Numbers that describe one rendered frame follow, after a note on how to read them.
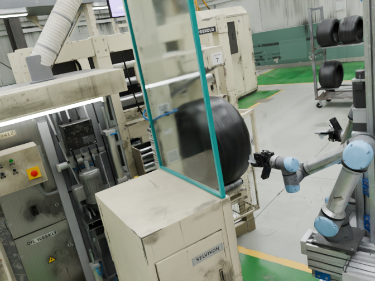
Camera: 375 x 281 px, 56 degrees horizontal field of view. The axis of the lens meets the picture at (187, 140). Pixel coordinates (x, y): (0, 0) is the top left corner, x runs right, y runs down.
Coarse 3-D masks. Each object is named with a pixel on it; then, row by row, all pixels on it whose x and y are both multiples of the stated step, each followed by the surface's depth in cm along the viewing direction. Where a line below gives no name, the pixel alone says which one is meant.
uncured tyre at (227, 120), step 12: (216, 96) 232; (216, 108) 218; (228, 108) 220; (216, 120) 212; (228, 120) 215; (240, 120) 218; (216, 132) 209; (228, 132) 212; (240, 132) 215; (228, 144) 211; (240, 144) 215; (228, 156) 211; (240, 156) 217; (228, 168) 215; (240, 168) 222; (228, 180) 225
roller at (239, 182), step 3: (234, 180) 239; (237, 180) 238; (240, 180) 239; (228, 183) 236; (231, 183) 236; (234, 183) 236; (237, 183) 237; (240, 183) 238; (225, 186) 233; (228, 186) 234; (231, 186) 235; (234, 186) 236; (225, 189) 232; (228, 189) 234; (231, 189) 236
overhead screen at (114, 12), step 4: (108, 0) 546; (112, 0) 552; (116, 0) 558; (120, 0) 564; (108, 4) 549; (112, 4) 552; (116, 4) 558; (120, 4) 564; (108, 8) 552; (112, 8) 553; (116, 8) 559; (120, 8) 564; (112, 12) 553; (116, 12) 559; (120, 12) 565; (112, 16) 554; (116, 16) 559; (120, 16) 565; (124, 16) 573
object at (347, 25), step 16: (320, 16) 703; (352, 16) 636; (320, 32) 661; (336, 32) 696; (352, 32) 626; (320, 48) 682; (336, 64) 679; (320, 80) 689; (336, 80) 722; (320, 96) 702; (336, 96) 691; (352, 96) 670
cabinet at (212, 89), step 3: (210, 72) 712; (213, 72) 719; (213, 75) 719; (213, 81) 720; (210, 84) 714; (213, 84) 721; (216, 84) 729; (210, 87) 714; (213, 87) 719; (216, 87) 729; (210, 90) 715; (213, 90) 722; (216, 90) 729; (210, 93) 715; (213, 93) 722; (216, 93) 730
